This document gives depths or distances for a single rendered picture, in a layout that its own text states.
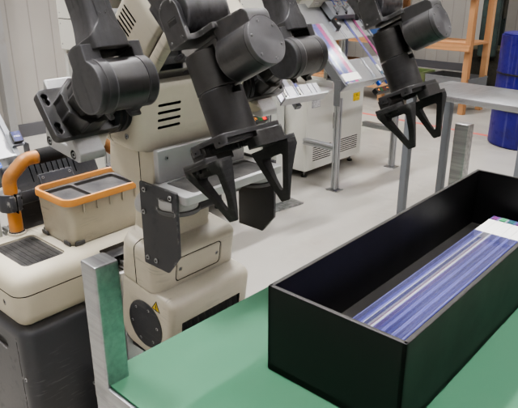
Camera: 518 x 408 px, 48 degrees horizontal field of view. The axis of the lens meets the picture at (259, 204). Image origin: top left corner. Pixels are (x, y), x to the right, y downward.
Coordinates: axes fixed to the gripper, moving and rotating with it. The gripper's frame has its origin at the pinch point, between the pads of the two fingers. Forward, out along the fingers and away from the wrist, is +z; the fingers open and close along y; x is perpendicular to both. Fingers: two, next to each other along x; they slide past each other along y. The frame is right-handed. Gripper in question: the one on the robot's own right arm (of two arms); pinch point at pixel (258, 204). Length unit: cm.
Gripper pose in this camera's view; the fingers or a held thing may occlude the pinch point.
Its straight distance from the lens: 72.7
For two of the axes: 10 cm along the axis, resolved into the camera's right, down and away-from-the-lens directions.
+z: 3.3, 9.4, 0.4
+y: 6.7, -2.6, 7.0
